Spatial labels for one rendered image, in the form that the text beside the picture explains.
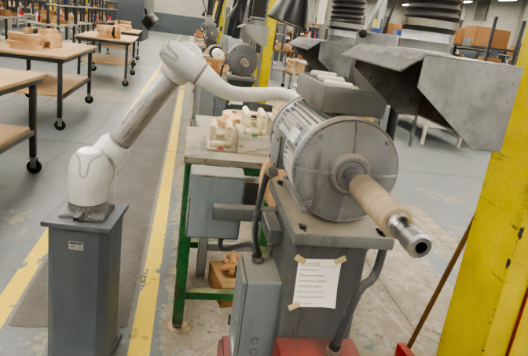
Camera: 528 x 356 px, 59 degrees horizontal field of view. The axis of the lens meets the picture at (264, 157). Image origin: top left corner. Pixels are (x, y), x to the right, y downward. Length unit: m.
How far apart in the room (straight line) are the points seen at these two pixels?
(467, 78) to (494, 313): 1.44
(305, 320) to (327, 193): 0.36
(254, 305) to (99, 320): 1.08
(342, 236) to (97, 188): 1.18
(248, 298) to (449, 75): 0.74
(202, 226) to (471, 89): 0.87
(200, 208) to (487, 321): 1.29
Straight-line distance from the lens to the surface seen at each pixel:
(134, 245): 3.33
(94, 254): 2.03
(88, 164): 1.96
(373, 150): 1.08
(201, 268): 2.98
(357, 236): 1.09
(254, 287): 1.22
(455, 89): 0.80
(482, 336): 2.19
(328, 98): 1.07
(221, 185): 1.35
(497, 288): 2.09
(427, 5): 0.94
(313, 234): 1.05
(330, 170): 1.06
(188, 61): 1.85
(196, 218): 1.38
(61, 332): 2.28
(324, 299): 1.24
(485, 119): 0.84
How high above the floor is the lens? 1.55
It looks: 16 degrees down
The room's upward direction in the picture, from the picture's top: 8 degrees clockwise
